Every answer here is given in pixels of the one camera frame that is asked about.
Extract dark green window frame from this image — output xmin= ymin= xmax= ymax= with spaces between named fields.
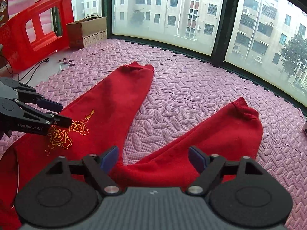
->
xmin=50 ymin=0 xmax=307 ymax=115

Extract black cable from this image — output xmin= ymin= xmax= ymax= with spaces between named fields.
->
xmin=0 ymin=52 xmax=50 ymax=83

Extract pink foam floor mat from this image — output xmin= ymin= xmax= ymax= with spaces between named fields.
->
xmin=0 ymin=38 xmax=307 ymax=230

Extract red embroidered trousers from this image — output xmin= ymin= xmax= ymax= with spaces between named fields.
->
xmin=1 ymin=62 xmax=263 ymax=229

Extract brown cardboard box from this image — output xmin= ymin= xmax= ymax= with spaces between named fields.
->
xmin=66 ymin=14 xmax=107 ymax=49

